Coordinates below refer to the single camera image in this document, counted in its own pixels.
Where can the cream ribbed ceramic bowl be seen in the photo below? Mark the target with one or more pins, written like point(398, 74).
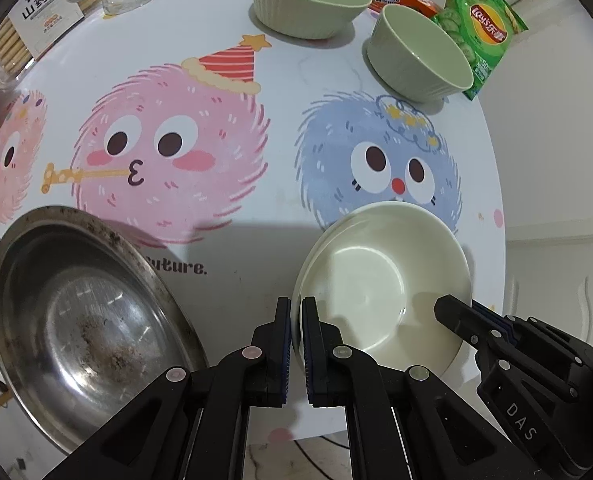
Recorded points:
point(376, 270)

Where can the green potato chip bag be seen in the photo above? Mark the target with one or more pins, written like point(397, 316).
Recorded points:
point(486, 25)

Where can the clear tray of finger biscuits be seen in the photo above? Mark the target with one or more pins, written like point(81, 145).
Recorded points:
point(46, 10)

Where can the green ribbed ceramic bowl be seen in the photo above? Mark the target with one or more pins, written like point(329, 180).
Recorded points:
point(301, 15)
point(401, 60)

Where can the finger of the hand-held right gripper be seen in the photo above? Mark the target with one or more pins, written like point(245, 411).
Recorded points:
point(459, 315)

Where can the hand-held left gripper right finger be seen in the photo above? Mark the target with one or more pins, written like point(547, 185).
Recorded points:
point(310, 350)

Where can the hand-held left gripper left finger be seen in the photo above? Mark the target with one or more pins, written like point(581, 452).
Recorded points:
point(282, 350)

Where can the large stained steel bowl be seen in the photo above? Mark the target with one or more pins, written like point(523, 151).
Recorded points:
point(51, 310)

